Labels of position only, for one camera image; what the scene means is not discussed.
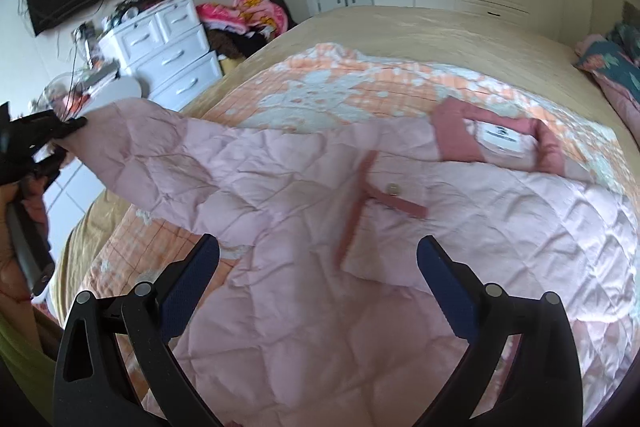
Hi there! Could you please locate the person's green clothing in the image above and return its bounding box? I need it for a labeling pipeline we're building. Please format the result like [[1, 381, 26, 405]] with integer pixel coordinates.
[[0, 302, 61, 427]]

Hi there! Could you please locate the bed with beige cover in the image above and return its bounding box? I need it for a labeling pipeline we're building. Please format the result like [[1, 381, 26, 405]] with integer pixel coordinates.
[[50, 4, 640, 333]]

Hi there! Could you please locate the white drawer chest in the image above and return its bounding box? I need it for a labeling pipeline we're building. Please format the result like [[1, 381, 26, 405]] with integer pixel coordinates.
[[97, 0, 224, 112]]

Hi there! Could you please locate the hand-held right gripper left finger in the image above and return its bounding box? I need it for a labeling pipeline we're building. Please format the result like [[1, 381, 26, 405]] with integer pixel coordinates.
[[52, 233, 223, 427]]

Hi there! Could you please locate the pink quilt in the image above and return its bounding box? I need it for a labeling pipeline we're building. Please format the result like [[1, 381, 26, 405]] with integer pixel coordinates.
[[574, 33, 640, 150]]

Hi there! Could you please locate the orange printed blanket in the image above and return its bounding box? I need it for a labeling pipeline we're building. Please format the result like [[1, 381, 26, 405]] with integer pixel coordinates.
[[82, 42, 623, 427]]

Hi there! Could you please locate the pink quilted jacket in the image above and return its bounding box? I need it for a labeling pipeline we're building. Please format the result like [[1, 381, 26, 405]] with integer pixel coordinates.
[[65, 99, 640, 427]]

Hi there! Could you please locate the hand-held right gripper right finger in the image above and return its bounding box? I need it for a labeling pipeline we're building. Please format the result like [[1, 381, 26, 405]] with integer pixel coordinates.
[[416, 234, 583, 427]]

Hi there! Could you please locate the person's left hand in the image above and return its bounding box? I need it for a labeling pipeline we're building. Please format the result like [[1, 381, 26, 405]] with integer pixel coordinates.
[[0, 179, 51, 308]]

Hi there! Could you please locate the pink printed clothes pile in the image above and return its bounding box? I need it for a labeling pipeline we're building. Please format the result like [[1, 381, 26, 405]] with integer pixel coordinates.
[[195, 0, 291, 38]]

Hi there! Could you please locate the dark brown clothes pile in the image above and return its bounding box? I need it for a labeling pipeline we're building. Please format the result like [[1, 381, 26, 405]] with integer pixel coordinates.
[[207, 26, 268, 60]]

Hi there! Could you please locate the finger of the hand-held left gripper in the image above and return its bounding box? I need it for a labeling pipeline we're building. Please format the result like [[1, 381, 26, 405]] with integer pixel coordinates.
[[27, 111, 89, 142], [27, 149, 68, 194]]

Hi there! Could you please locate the teal floral quilt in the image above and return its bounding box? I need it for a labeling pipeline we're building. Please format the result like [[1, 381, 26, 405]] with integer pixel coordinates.
[[575, 22, 640, 100]]

